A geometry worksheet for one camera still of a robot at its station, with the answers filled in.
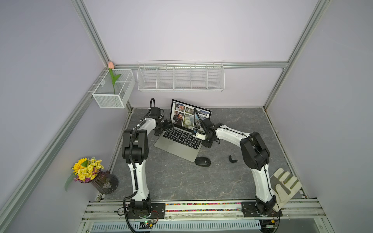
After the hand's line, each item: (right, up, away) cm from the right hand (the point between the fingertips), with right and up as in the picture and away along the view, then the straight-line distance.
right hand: (205, 140), depth 100 cm
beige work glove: (+42, -24, -20) cm, 52 cm away
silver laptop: (-19, 0, -1) cm, 19 cm away
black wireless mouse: (-3, -12, -12) cm, 17 cm away
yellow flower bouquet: (-55, -9, -36) cm, 66 cm away
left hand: (-25, +8, +3) cm, 27 cm away
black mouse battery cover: (+16, -12, -9) cm, 22 cm away
